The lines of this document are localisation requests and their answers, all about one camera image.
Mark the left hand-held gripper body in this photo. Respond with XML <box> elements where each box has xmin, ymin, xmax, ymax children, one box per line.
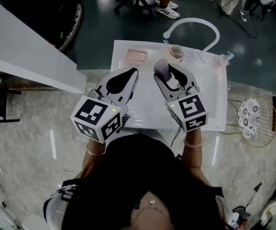
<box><xmin>70</xmin><ymin>89</ymin><xmax>131</xmax><ymax>144</ymax></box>

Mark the pink cup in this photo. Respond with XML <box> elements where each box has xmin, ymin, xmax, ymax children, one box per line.
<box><xmin>170</xmin><ymin>44</ymin><xmax>185</xmax><ymax>61</ymax></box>

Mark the pale purple soap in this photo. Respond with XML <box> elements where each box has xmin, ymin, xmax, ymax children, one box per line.
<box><xmin>153</xmin><ymin>58</ymin><xmax>172</xmax><ymax>80</ymax></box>

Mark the white square pillar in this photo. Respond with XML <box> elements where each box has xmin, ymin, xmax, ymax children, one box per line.
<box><xmin>0</xmin><ymin>0</ymin><xmax>87</xmax><ymax>94</ymax></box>

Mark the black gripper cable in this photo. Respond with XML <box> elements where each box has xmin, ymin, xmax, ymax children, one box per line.
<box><xmin>170</xmin><ymin>126</ymin><xmax>181</xmax><ymax>148</ymax></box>

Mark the person's black white shirt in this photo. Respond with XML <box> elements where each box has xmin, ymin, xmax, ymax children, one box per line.
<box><xmin>43</xmin><ymin>178</ymin><xmax>232</xmax><ymax>230</ymax></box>

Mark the person's right forearm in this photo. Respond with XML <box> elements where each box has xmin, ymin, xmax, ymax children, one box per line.
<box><xmin>183</xmin><ymin>129</ymin><xmax>211</xmax><ymax>184</ymax></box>

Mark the teal headed toothbrush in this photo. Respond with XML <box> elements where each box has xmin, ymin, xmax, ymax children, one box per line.
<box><xmin>163</xmin><ymin>39</ymin><xmax>184</xmax><ymax>62</ymax></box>

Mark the pink soap dish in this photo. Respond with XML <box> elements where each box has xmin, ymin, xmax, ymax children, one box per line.
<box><xmin>124</xmin><ymin>48</ymin><xmax>150</xmax><ymax>67</ymax></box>

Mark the round wire rack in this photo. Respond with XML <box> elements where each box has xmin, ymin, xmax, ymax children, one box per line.
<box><xmin>227</xmin><ymin>96</ymin><xmax>276</xmax><ymax>148</ymax></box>

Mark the clear plastic faucet handle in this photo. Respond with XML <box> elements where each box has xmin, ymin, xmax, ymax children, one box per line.
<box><xmin>192</xmin><ymin>50</ymin><xmax>209</xmax><ymax>64</ymax></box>

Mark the patterned round plate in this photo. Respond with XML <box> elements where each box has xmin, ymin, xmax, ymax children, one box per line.
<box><xmin>237</xmin><ymin>97</ymin><xmax>262</xmax><ymax>138</ymax></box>

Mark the gold bangle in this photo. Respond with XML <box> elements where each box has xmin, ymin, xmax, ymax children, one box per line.
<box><xmin>86</xmin><ymin>144</ymin><xmax>107</xmax><ymax>156</ymax></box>

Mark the pale pink bangle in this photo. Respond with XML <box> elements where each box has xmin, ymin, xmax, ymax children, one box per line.
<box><xmin>183</xmin><ymin>137</ymin><xmax>204</xmax><ymax>149</ymax></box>

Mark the white plastic sink basin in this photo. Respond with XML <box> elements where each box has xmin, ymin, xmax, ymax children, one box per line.
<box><xmin>110</xmin><ymin>40</ymin><xmax>228</xmax><ymax>132</ymax></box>

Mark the pink pump dispenser bottle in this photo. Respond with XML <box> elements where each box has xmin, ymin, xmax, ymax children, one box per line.
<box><xmin>213</xmin><ymin>51</ymin><xmax>234</xmax><ymax>68</ymax></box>

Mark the person's left forearm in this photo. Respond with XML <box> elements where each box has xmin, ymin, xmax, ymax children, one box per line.
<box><xmin>81</xmin><ymin>139</ymin><xmax>107</xmax><ymax>174</ymax></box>

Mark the white curved faucet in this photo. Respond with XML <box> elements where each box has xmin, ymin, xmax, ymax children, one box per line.
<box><xmin>163</xmin><ymin>17</ymin><xmax>220</xmax><ymax>55</ymax></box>

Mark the black round wheel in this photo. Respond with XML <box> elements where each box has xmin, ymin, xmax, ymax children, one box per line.
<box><xmin>56</xmin><ymin>2</ymin><xmax>84</xmax><ymax>52</ymax></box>

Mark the person's chest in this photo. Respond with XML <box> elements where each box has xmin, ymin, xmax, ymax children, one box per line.
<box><xmin>130</xmin><ymin>192</ymin><xmax>174</xmax><ymax>230</ymax></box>

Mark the black tripod stick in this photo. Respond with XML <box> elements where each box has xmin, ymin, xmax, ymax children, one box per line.
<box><xmin>244</xmin><ymin>182</ymin><xmax>263</xmax><ymax>210</ymax></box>

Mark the thin pendant necklace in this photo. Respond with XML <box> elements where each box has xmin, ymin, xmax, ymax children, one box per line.
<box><xmin>135</xmin><ymin>199</ymin><xmax>169</xmax><ymax>222</ymax></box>

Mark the black office chair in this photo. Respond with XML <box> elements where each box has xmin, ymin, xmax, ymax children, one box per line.
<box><xmin>113</xmin><ymin>0</ymin><xmax>154</xmax><ymax>21</ymax></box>

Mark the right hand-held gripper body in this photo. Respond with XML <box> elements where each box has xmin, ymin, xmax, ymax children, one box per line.
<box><xmin>165</xmin><ymin>90</ymin><xmax>210</xmax><ymax>133</ymax></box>

